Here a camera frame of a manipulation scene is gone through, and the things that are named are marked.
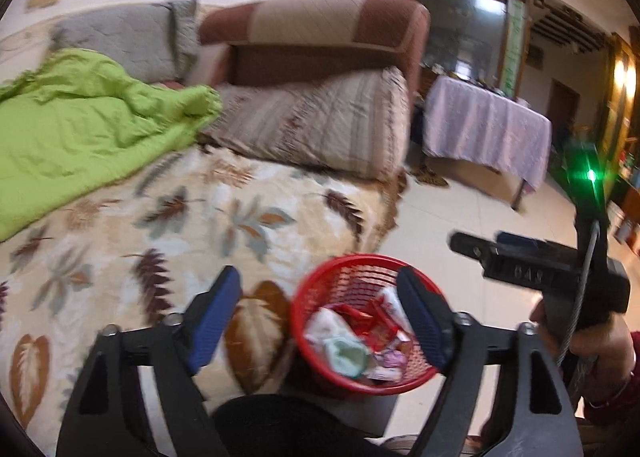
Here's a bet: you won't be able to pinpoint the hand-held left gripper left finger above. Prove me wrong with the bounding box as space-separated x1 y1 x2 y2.
56 264 244 457

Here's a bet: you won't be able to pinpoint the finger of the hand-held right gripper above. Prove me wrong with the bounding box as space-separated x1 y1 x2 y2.
495 231 544 251
449 231 494 279

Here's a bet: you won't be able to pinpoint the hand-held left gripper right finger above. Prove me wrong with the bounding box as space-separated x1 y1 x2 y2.
395 267 583 457

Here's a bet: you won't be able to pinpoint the purple paper ball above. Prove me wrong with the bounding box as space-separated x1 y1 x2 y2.
377 349 408 370

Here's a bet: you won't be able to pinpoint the white tissue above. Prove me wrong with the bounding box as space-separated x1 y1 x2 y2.
305 307 361 353

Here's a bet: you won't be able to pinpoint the red mesh basket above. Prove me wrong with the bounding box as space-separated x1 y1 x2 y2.
291 254 448 395

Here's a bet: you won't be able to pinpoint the person's right forearm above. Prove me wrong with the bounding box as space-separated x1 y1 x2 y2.
575 332 640 457

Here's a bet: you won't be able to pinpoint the person's right hand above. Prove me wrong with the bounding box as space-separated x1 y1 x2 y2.
530 297 636 408

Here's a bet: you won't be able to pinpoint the brown patterned slippers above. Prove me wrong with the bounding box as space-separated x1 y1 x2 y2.
407 164 451 188

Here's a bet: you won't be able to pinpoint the leaf printed blanket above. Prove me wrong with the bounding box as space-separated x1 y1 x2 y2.
0 144 408 457

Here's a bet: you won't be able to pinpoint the table with purple cloth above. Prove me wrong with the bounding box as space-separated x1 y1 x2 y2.
422 74 553 210

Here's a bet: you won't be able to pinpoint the striped pillow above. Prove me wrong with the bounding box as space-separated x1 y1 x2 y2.
197 66 412 183

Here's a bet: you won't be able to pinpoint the wooden framed glass door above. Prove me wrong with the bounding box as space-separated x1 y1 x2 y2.
382 0 531 103

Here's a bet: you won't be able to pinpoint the wooden lattice panel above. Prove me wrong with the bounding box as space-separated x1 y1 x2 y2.
530 7 608 55

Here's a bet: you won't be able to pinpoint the green quilt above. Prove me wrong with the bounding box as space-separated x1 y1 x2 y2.
0 48 223 243

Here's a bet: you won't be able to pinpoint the grey pillow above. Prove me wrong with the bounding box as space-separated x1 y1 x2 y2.
50 0 201 85

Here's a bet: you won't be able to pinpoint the grey braided cable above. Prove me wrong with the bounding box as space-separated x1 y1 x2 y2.
552 220 601 368

